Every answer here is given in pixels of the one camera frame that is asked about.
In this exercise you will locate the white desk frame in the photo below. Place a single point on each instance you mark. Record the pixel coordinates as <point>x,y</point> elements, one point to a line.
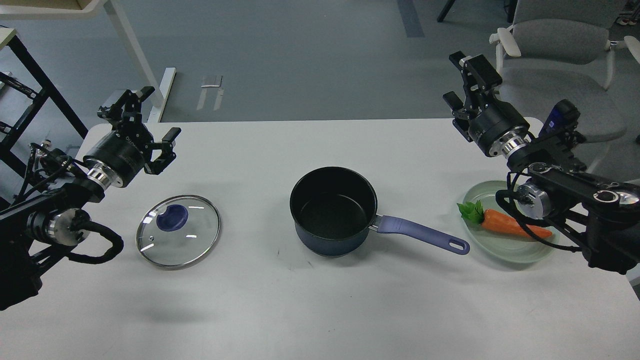
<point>83,9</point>

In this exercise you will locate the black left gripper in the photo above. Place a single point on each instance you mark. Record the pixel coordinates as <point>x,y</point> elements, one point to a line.
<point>129,147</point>

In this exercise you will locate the orange toy carrot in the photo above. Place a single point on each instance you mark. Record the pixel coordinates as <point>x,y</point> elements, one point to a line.
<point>489,221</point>

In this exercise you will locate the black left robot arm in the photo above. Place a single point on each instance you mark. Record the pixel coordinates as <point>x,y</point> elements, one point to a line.
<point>47,223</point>

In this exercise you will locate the glass lid with blue knob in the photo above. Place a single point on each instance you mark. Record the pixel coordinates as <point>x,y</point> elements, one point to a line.
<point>178,232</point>

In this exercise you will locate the black metal rack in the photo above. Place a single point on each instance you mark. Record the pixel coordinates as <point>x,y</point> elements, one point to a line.
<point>24,103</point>

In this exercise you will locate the blue saucepan with handle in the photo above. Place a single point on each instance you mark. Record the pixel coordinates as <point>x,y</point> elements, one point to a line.
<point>334,209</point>

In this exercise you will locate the grey office chair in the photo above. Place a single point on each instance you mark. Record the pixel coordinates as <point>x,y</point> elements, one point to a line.
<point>575,32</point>

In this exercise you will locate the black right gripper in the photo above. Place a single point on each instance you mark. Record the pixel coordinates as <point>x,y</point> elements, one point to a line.
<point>479,80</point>

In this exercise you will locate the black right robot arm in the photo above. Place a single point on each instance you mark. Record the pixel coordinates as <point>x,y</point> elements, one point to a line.
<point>599,215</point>

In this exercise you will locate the pale green glass plate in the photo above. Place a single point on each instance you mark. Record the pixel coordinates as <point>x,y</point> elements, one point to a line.
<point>514,249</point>

